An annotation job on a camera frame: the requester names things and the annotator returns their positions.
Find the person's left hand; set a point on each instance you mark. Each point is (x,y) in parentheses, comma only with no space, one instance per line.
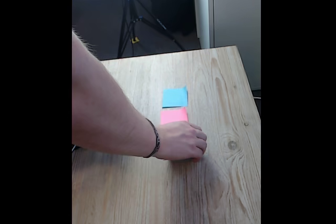
(181,141)

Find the pink paper sheet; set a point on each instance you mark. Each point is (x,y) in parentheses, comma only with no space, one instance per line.
(173,116)

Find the blue paper sheet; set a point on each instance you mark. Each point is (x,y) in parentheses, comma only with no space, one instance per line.
(176,96)

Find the yellow tag on tripod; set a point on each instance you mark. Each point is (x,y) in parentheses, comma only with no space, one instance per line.
(135,40)

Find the black tripod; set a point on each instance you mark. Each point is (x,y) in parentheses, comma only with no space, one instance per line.
(130,19)

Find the white grey cabinet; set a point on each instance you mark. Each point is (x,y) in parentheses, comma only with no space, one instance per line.
(236,11)

